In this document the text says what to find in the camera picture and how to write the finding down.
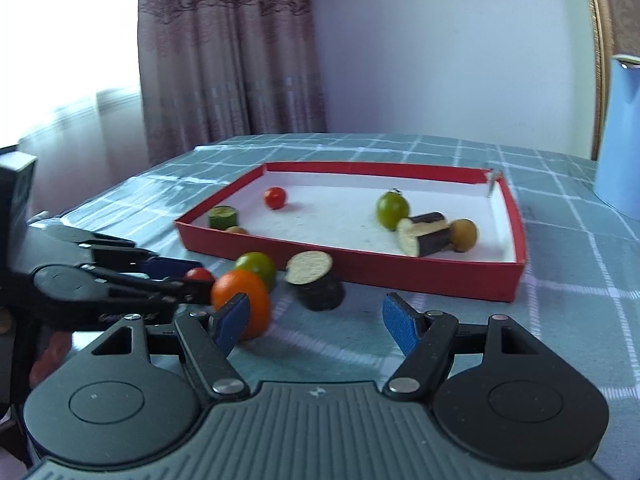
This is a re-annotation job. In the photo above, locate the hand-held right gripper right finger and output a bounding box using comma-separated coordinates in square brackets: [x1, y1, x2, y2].
[381, 291, 539, 403]

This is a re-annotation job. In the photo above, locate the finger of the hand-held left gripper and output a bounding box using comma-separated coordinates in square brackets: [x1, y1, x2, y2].
[44, 224, 204, 282]
[94, 266, 217, 307]

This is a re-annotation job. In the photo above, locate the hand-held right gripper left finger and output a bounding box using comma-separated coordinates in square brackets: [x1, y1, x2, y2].
[90, 292, 252, 404]

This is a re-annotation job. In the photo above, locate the orange tomato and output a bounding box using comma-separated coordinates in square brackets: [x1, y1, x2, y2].
[211, 270, 272, 342]

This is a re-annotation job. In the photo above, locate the green cucumber piece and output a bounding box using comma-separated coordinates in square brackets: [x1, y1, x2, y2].
[207, 205, 240, 231]

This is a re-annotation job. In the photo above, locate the long eggplant chunk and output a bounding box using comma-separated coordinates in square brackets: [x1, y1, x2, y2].
[396, 212, 453, 258]

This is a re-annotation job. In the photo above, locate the green cherry tomato with stalk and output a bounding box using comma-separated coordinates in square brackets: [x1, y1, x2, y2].
[376, 188, 411, 231]

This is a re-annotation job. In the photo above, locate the red cardboard box tray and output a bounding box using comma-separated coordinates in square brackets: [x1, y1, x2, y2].
[174, 161, 527, 303]

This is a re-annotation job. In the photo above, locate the person's left hand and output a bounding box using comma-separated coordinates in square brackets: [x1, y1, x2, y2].
[29, 332, 75, 387]

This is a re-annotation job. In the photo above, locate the short eggplant chunk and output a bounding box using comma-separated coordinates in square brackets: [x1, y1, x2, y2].
[286, 251, 346, 311]

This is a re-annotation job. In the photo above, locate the white sheer curtain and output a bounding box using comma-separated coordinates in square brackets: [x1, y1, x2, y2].
[17, 87, 151, 223]

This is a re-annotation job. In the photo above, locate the green checked tablecloth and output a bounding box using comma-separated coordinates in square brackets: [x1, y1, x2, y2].
[30, 132, 640, 461]

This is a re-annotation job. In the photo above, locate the brown patterned curtain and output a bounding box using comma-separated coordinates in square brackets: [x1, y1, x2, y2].
[137, 0, 328, 166]

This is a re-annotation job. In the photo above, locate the light blue kettle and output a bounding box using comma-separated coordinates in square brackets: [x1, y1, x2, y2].
[592, 54, 640, 222]

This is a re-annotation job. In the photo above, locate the gold framed upholstered chair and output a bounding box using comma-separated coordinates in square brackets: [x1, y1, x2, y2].
[580, 0, 640, 162]

